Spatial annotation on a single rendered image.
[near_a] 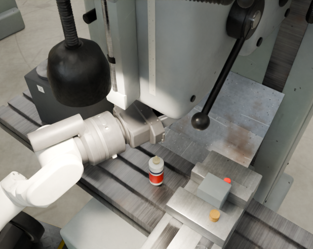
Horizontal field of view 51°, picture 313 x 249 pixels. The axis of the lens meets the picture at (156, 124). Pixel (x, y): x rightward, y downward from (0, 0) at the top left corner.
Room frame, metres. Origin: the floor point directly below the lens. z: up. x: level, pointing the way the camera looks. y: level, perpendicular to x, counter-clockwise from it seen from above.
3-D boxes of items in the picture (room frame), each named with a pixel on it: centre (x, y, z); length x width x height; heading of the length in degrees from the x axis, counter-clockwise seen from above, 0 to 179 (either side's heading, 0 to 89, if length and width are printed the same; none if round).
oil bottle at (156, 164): (0.50, 0.00, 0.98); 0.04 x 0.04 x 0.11
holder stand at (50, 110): (0.72, 0.25, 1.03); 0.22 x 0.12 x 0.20; 60
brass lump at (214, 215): (0.33, -0.13, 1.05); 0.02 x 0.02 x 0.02
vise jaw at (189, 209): (0.34, -0.10, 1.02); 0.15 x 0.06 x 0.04; 55
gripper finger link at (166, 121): (0.45, -0.03, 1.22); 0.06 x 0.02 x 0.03; 121
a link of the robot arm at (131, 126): (0.43, 0.07, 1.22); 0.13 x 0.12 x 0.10; 31
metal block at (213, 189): (0.39, -0.13, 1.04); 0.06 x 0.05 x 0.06; 55
